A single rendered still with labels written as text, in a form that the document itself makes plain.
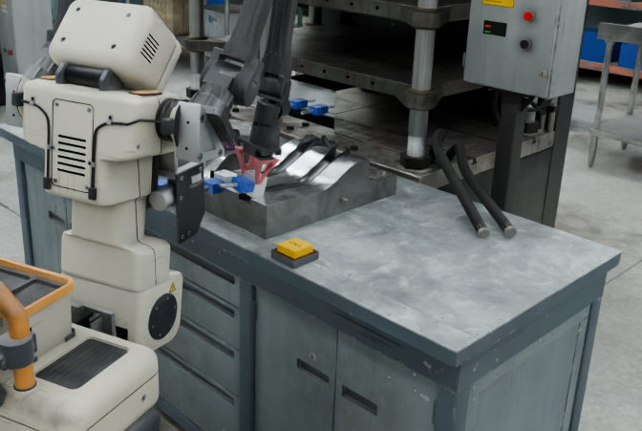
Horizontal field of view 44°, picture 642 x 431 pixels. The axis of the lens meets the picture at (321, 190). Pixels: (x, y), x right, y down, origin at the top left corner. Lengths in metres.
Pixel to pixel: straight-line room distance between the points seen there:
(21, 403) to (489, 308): 0.93
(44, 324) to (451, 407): 0.81
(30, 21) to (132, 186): 4.66
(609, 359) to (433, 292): 1.58
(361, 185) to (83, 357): 0.97
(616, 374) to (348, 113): 1.37
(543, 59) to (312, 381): 1.12
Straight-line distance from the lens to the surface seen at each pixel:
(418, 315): 1.66
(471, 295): 1.76
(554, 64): 2.39
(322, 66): 2.86
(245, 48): 1.62
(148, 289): 1.72
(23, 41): 6.24
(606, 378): 3.12
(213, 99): 1.54
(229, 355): 2.24
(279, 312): 1.99
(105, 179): 1.58
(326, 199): 2.07
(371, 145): 2.79
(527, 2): 2.40
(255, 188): 1.96
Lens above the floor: 1.60
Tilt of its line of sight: 20 degrees down
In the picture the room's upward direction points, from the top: 2 degrees clockwise
